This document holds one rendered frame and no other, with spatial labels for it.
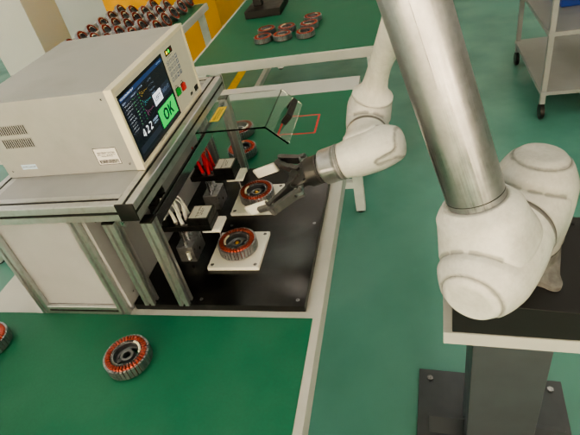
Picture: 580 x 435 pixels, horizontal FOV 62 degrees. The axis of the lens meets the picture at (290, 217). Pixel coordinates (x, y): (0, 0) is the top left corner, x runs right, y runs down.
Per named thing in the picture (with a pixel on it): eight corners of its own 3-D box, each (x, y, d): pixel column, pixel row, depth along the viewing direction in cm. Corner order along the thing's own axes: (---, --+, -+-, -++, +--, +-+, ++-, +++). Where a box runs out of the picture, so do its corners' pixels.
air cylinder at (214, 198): (227, 195, 164) (223, 182, 161) (221, 209, 158) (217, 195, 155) (213, 196, 165) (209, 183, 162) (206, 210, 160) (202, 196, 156)
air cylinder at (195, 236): (205, 243, 146) (200, 230, 142) (198, 261, 140) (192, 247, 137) (190, 244, 147) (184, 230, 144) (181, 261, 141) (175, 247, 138)
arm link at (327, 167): (350, 160, 125) (330, 167, 128) (335, 135, 119) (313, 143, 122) (349, 185, 119) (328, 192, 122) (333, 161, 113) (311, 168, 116)
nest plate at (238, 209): (285, 186, 162) (285, 183, 161) (276, 214, 151) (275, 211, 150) (242, 188, 166) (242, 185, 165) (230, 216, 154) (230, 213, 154)
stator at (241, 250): (261, 235, 142) (259, 225, 140) (254, 261, 133) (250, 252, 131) (225, 236, 145) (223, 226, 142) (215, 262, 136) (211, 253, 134)
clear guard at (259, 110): (302, 104, 154) (299, 87, 150) (288, 144, 135) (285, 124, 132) (206, 113, 162) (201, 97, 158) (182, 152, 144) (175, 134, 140)
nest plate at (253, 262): (270, 234, 144) (269, 230, 143) (259, 270, 132) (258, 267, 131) (223, 235, 147) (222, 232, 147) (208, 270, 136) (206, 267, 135)
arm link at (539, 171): (573, 227, 107) (602, 140, 93) (547, 280, 96) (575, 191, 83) (498, 204, 115) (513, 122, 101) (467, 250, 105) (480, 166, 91)
